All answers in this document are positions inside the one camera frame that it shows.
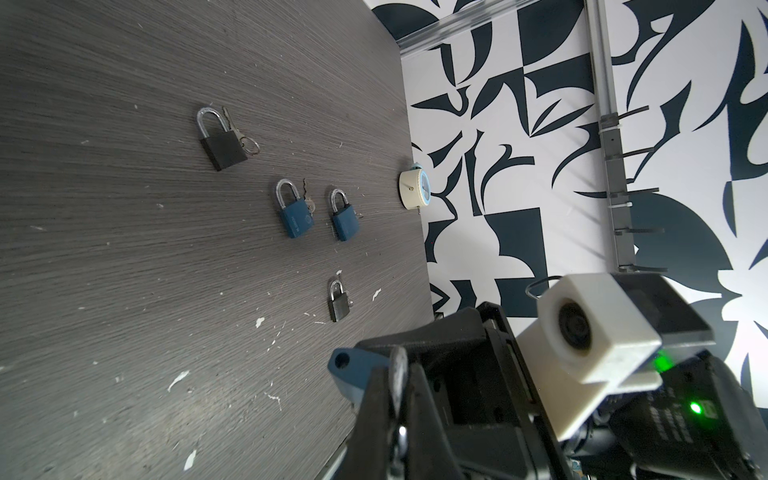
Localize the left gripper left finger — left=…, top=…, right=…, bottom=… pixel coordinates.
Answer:
left=333, top=367, right=392, bottom=479

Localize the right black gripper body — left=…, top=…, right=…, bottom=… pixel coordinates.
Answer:
left=355, top=302, right=570, bottom=479

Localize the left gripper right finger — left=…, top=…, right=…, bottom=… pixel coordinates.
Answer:
left=402, top=363, right=464, bottom=480

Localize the blue padlock with key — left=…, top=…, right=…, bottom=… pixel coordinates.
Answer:
left=328, top=346, right=409, bottom=418

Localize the small black padlock back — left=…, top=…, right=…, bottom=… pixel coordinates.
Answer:
left=328, top=276, right=350, bottom=322

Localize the black padlock with key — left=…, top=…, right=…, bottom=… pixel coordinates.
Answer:
left=196, top=106, right=261, bottom=171

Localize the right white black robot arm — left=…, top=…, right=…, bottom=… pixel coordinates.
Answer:
left=337, top=302, right=767, bottom=479

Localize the small blue alarm clock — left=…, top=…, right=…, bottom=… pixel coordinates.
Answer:
left=398, top=163, right=432, bottom=210

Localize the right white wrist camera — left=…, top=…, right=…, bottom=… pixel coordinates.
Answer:
left=516, top=273, right=715, bottom=441

